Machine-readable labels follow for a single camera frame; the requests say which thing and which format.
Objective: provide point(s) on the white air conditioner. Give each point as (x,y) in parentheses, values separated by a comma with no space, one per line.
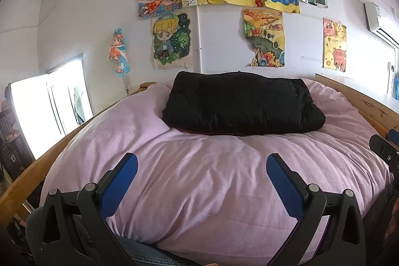
(377,18)

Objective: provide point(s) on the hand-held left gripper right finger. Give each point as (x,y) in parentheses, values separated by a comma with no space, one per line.
(283,185)

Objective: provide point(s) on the black pillow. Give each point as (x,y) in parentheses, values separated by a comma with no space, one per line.
(240,104)

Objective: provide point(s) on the colourful landscape drawing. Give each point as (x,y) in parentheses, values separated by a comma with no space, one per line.
(265,38)

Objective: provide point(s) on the pink blanket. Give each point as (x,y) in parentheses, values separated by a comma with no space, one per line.
(199,178)

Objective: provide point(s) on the curled mermaid drawing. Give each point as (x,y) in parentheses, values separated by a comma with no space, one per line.
(118,51)

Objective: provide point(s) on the pig and chick drawing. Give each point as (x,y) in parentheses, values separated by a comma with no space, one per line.
(334,44)

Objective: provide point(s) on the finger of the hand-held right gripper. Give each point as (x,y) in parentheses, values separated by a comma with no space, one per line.
(385,150)

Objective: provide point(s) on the bright window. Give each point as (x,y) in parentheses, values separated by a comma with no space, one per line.
(50,110)

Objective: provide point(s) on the blond chibi figure drawing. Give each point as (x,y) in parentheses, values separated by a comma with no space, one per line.
(170,41)

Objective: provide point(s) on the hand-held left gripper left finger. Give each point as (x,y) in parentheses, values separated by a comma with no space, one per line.
(120,185)

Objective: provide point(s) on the dark storage crates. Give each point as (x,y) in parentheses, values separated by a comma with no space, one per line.
(14,141)

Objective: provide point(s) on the wooden bed frame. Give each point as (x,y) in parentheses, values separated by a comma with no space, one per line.
(358,100)

